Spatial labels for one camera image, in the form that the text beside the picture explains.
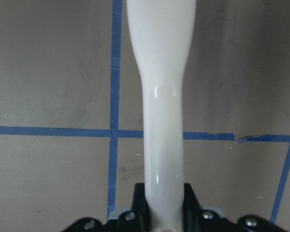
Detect white brush handle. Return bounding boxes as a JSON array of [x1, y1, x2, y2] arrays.
[[127, 0, 196, 232]]

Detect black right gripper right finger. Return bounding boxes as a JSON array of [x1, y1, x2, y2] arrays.
[[183, 183, 215, 232]]

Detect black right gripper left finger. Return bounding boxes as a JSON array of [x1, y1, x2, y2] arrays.
[[118, 183, 151, 232]]

